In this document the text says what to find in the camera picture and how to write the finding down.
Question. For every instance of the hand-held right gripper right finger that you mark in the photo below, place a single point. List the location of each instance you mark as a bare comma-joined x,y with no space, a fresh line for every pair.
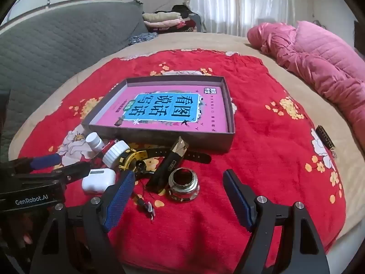
236,197

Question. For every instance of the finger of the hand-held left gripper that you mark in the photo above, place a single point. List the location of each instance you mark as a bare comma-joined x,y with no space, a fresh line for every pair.
42,161
74,172

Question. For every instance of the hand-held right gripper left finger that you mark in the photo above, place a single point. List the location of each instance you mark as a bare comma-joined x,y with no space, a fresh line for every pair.
121,194

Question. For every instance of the white earbuds case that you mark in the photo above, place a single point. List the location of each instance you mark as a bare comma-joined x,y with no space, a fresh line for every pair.
97,181

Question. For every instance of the small white bottle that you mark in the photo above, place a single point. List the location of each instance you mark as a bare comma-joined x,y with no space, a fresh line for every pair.
94,141

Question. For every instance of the black yellow wristwatch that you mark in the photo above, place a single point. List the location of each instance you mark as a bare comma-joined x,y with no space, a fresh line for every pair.
134,155

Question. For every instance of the white ribbed cap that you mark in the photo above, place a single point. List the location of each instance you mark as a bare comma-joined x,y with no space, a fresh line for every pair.
115,152

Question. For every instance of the red black lighter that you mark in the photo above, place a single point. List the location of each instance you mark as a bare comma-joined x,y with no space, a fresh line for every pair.
109,146

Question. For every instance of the small glass jar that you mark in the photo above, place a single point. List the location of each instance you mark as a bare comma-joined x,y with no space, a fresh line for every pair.
182,188

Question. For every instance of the grey cardboard box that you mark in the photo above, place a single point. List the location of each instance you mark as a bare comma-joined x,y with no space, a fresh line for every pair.
142,137

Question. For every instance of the red floral blanket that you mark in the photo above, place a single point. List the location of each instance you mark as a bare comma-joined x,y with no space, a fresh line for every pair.
256,159

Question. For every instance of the pink book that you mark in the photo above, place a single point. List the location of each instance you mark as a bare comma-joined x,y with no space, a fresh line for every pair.
211,111

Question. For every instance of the grey quilted headboard cover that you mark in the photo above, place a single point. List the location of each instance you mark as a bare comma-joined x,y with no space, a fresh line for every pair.
57,48

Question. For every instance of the blue patterned cloth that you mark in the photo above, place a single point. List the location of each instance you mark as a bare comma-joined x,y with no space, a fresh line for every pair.
142,37

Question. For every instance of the beige bedsheet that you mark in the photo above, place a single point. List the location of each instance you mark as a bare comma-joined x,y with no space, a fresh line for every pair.
199,41

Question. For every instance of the pink quilt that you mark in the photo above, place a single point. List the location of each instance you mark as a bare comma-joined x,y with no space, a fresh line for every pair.
319,57

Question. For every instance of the pile of folded clothes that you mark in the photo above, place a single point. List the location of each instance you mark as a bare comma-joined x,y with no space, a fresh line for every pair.
162,20

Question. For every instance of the white curtain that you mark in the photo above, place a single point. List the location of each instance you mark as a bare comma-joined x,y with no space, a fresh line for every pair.
242,5

